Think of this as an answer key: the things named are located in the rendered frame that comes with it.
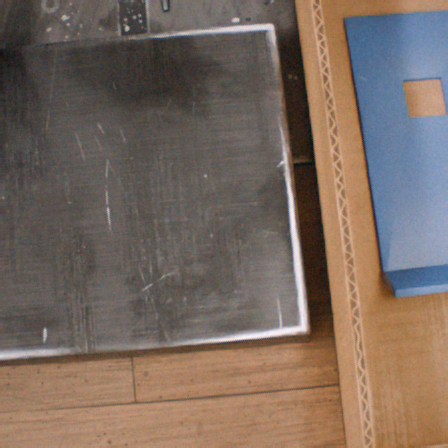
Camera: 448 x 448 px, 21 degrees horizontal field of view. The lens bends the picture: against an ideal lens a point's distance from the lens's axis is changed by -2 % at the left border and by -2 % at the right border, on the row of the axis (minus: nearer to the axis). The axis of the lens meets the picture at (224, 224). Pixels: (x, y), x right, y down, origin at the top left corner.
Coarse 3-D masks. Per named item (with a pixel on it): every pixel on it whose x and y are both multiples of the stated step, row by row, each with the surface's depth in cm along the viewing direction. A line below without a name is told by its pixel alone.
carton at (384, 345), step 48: (336, 0) 64; (384, 0) 64; (432, 0) 64; (336, 48) 63; (336, 96) 62; (432, 96) 63; (336, 144) 55; (336, 192) 54; (336, 240) 56; (336, 288) 57; (384, 288) 60; (336, 336) 59; (384, 336) 59; (432, 336) 59; (384, 384) 59; (432, 384) 59; (384, 432) 58; (432, 432) 58
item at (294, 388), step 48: (0, 384) 59; (48, 384) 59; (96, 384) 59; (144, 384) 59; (192, 384) 59; (240, 384) 59; (288, 384) 59; (336, 384) 59; (0, 432) 58; (48, 432) 58; (96, 432) 59; (144, 432) 59; (192, 432) 59; (240, 432) 59; (288, 432) 59; (336, 432) 59
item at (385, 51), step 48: (384, 48) 63; (432, 48) 63; (384, 96) 62; (384, 144) 61; (432, 144) 61; (384, 192) 61; (432, 192) 61; (384, 240) 60; (432, 240) 60; (432, 288) 57
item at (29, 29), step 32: (0, 0) 64; (32, 0) 64; (64, 0) 64; (96, 0) 64; (128, 0) 64; (160, 0) 64; (192, 0) 64; (224, 0) 64; (256, 0) 64; (288, 0) 64; (0, 32) 64; (32, 32) 64; (64, 32) 64; (96, 32) 64; (128, 32) 64; (288, 32) 64; (288, 64) 63; (288, 96) 63
